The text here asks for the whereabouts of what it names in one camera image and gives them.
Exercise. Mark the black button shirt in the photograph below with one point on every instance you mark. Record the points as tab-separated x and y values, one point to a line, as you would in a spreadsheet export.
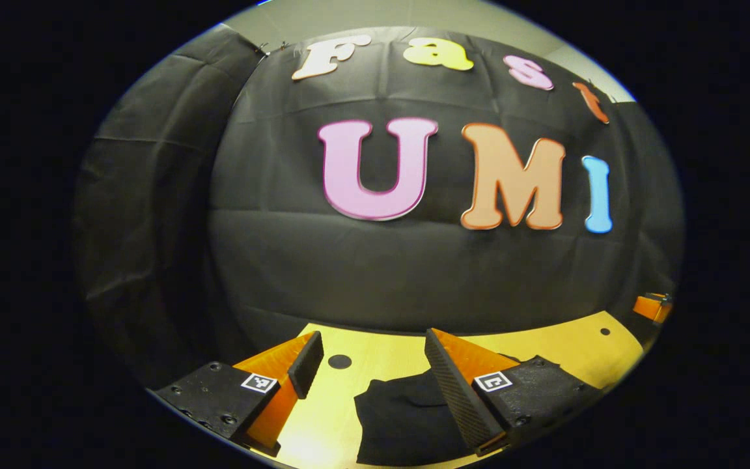
401	423

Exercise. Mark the black backdrop cloth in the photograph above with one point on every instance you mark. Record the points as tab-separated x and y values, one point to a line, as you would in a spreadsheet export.
381	273

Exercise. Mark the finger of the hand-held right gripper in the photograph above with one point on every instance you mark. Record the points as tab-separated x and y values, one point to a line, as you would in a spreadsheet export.
650	307

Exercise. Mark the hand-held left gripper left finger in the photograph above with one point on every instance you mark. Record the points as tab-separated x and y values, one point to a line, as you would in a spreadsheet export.
306	365

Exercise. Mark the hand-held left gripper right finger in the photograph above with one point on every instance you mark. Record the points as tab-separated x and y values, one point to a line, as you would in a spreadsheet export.
456	397

